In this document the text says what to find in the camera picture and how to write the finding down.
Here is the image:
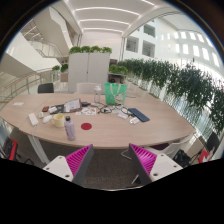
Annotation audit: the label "black chair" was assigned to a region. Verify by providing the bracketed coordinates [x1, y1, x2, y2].
[37, 82, 55, 94]

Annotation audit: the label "white power strip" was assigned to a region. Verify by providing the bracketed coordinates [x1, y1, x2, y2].
[28, 112, 40, 127]

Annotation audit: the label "dark blue flat case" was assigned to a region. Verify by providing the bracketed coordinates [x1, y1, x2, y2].
[127, 107, 151, 123]

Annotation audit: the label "planter box with plants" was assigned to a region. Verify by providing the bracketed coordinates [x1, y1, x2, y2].
[51, 63, 69, 83]

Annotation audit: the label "printed magazine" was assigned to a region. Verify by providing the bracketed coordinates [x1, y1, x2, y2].
[63, 98, 83, 114]

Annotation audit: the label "white computer mouse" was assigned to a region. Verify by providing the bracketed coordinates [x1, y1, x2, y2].
[42, 114, 53, 124]

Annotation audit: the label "green plants on cabinet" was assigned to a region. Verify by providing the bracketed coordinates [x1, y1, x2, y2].
[68, 45, 113, 55]

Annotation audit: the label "white charger block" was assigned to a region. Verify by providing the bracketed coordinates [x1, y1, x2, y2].
[129, 116, 141, 125]

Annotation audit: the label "black cable tangle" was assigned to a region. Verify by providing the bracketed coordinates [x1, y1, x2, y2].
[98, 103, 134, 116]

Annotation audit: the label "purple drink bottle black cap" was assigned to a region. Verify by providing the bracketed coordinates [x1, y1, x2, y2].
[63, 115, 77, 142]

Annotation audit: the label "wooden-topped glass railing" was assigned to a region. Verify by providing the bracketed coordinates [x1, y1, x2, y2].
[0, 68, 54, 104]

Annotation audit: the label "black flat folder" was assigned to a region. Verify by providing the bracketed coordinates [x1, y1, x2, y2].
[49, 103, 66, 115]

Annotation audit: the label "white power strip cable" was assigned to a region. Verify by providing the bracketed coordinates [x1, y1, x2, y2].
[30, 124, 46, 163]

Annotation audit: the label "pale yellow mug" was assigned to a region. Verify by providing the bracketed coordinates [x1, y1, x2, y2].
[50, 113, 66, 129]

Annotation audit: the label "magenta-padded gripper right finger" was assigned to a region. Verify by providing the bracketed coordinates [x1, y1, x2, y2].
[128, 143, 184, 186]

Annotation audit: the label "white chair purple seat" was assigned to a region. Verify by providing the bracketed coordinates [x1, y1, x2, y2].
[120, 133, 195, 161]

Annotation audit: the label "green tote bag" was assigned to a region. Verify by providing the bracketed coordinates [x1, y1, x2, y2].
[104, 82, 128, 106]

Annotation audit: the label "sticker sheet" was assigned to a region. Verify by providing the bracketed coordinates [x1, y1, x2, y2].
[75, 106, 98, 117]

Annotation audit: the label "flat round red coaster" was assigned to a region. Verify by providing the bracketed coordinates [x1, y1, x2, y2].
[80, 122, 93, 131]

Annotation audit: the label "clear tumbler with lid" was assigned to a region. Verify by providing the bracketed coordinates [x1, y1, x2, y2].
[93, 84, 102, 104]

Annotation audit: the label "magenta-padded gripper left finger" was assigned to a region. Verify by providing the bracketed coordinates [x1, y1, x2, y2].
[42, 143, 95, 187]

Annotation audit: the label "white cabinet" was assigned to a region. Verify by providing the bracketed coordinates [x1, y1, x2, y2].
[67, 52, 111, 94]

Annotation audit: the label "ceiling light strips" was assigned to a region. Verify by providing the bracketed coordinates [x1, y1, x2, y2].
[71, 0, 156, 34]

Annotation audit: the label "red chair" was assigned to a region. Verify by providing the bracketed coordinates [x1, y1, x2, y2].
[0, 136, 19, 161]

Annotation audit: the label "row of green hedge plants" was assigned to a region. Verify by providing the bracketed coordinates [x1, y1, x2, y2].
[117, 58, 224, 134]

